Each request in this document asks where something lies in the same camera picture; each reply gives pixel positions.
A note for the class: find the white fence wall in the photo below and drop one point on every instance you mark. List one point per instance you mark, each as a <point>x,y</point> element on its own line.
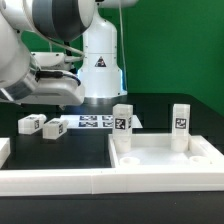
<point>4,150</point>
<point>210,152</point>
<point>111,180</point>

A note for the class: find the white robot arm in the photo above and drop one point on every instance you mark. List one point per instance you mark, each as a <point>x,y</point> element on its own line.
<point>59,52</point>

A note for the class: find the white front fence wall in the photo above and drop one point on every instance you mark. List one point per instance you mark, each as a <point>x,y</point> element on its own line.
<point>111,180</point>

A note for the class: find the white marker base plate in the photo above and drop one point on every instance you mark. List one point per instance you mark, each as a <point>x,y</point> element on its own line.
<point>95,121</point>

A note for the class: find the white right fence wall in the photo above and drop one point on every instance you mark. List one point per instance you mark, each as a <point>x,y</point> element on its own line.
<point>210,152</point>

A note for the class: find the white left fence wall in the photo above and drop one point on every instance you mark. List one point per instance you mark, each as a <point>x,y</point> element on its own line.
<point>4,150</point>

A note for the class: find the white square tabletop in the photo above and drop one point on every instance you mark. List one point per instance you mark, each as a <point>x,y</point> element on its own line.
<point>155,150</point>

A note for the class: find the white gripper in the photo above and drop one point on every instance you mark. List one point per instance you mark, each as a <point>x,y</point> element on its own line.
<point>57,83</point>

